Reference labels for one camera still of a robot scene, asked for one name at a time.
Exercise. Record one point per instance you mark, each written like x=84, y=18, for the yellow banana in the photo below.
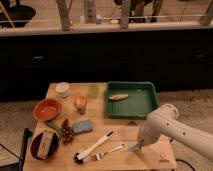
x=117, y=97

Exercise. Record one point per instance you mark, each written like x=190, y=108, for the black stand left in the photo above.
x=27, y=134

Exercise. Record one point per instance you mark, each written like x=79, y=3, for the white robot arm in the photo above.
x=163, y=121

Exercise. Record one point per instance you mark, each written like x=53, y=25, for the green translucent cup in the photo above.
x=93, y=91

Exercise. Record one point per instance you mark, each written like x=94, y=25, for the white round container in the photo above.
x=62, y=89

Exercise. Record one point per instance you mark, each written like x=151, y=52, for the blue sponge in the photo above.
x=82, y=126

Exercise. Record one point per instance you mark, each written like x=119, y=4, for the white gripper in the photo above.
x=143, y=139

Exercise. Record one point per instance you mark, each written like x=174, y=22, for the orange bowl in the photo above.
x=47, y=109

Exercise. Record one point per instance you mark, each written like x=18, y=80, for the orange capped cup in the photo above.
x=80, y=103

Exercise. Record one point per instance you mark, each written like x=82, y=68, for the green plastic tray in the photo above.
x=141, y=100

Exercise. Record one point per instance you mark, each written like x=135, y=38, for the dark grape bunch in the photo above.
x=66, y=132

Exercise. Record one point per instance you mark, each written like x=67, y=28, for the beige folded towel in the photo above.
x=45, y=144

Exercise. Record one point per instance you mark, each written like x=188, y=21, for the green pepper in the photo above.
x=54, y=126

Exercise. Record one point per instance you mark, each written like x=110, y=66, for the black white brush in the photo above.
x=78, y=158

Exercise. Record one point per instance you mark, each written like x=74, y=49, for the black round plate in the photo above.
x=36, y=142

